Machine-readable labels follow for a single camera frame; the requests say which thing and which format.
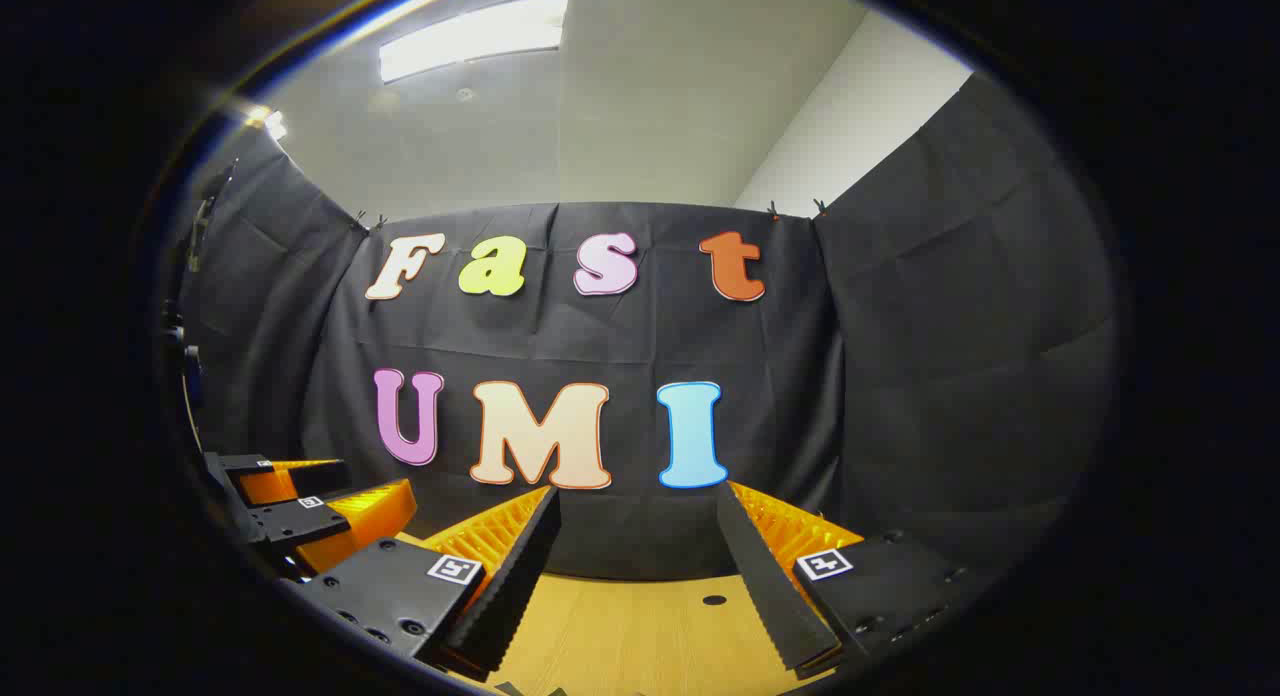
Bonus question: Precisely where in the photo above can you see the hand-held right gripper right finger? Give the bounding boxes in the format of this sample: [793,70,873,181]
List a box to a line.
[715,481,991,677]

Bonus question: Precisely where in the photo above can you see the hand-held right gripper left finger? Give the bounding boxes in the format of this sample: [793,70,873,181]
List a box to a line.
[285,484,563,682]

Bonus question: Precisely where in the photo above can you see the black backdrop cloth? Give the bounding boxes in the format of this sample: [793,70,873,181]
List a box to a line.
[165,71,1121,584]

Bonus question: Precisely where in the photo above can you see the ceiling light panel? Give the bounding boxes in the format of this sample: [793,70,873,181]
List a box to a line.
[378,0,571,85]

